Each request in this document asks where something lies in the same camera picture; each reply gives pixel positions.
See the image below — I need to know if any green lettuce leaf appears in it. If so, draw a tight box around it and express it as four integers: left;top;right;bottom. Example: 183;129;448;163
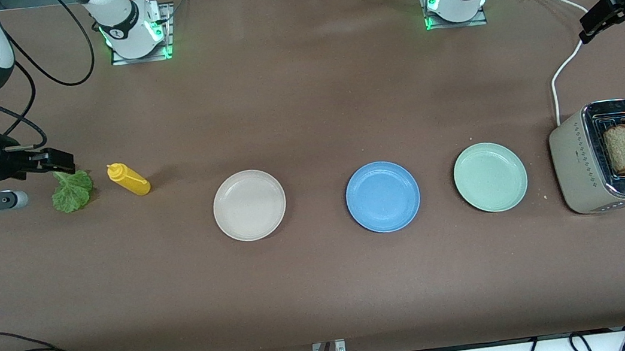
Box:
48;167;97;215

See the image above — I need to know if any yellow squeeze bottle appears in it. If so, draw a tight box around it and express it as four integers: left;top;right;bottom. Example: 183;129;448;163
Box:
106;159;153;200

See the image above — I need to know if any brown bread slice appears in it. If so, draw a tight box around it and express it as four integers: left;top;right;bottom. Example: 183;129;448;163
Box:
602;123;625;177

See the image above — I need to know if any light green round plate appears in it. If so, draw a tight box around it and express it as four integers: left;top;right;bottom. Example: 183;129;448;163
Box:
450;138;532;218

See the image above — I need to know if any beige round plate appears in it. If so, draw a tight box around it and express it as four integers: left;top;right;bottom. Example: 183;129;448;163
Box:
209;166;292;246

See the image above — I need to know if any blue round plate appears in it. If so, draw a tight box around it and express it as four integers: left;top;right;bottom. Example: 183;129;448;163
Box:
342;156;425;237

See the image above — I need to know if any beige chrome toaster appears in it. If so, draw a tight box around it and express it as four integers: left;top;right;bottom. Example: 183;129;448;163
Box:
544;97;625;227

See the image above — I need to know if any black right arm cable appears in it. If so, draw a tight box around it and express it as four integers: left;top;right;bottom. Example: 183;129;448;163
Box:
0;0;106;155

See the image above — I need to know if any white toaster power cord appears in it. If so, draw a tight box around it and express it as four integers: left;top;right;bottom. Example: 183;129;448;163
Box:
525;0;603;129

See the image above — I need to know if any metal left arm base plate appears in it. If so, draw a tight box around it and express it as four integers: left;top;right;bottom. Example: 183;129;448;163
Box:
420;0;489;33

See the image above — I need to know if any silver mounting bracket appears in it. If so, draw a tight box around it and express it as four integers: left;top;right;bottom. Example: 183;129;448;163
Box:
311;338;347;351

